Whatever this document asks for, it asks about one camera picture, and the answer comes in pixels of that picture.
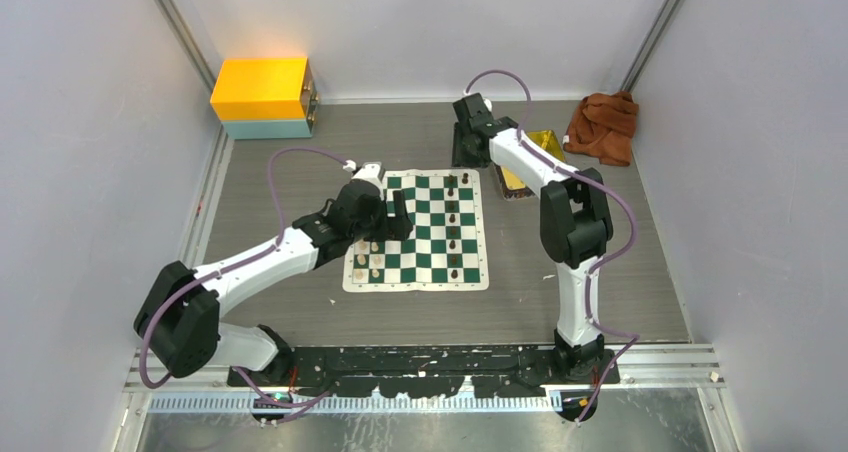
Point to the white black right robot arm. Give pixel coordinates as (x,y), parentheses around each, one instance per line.
(574,223)

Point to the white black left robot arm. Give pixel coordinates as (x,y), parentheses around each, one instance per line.
(181,323)

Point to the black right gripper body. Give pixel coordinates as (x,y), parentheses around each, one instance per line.
(460,152)

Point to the yellow and teal box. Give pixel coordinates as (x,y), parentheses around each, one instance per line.
(266,98)

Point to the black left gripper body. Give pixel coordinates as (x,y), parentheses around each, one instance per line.
(373,228)

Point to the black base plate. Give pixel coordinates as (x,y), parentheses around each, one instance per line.
(494,371)

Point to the gold metal tin tray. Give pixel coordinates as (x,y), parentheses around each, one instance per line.
(515,187)

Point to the brown crumpled cloth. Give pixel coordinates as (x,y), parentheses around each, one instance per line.
(603,126)

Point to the green white chess mat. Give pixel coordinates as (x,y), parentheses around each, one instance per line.
(446,250)

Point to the aluminium frame rail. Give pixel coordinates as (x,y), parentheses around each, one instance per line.
(645,367)

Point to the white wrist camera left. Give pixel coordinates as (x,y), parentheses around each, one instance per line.
(369,172)

